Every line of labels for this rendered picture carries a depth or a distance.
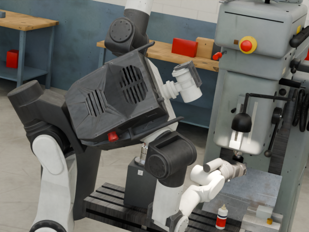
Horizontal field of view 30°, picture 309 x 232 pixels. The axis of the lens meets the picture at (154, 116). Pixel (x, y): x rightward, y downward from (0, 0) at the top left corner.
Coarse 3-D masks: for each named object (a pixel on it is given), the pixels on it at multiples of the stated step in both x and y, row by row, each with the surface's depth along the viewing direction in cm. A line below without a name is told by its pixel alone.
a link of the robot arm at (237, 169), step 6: (228, 162) 227; (234, 162) 232; (240, 162) 232; (228, 168) 224; (234, 168) 228; (240, 168) 230; (228, 174) 223; (234, 174) 228; (240, 174) 231; (228, 180) 225
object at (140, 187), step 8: (136, 160) 254; (128, 168) 252; (136, 168) 251; (128, 176) 253; (136, 176) 252; (144, 176) 251; (152, 176) 250; (128, 184) 254; (136, 184) 253; (144, 184) 252; (152, 184) 251; (128, 192) 255; (136, 192) 254; (144, 192) 253; (152, 192) 252; (128, 200) 256; (136, 200) 255; (144, 200) 254; (152, 200) 253; (144, 208) 255
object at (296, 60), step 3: (294, 60) 226; (297, 60) 226; (300, 60) 229; (291, 63) 225; (294, 63) 224; (297, 63) 224; (291, 66) 225; (294, 66) 223; (297, 66) 224; (291, 69) 221; (294, 69) 220; (291, 72) 221; (294, 72) 221
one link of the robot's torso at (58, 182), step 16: (48, 144) 191; (48, 160) 192; (64, 160) 193; (48, 176) 195; (64, 176) 195; (48, 192) 200; (64, 192) 198; (48, 208) 201; (64, 208) 201; (32, 224) 204; (48, 224) 202; (64, 224) 203
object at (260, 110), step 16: (224, 80) 222; (240, 80) 219; (256, 80) 217; (272, 80) 216; (224, 96) 223; (224, 112) 224; (256, 112) 220; (272, 112) 227; (224, 128) 226; (256, 128) 221; (224, 144) 228; (256, 144) 223
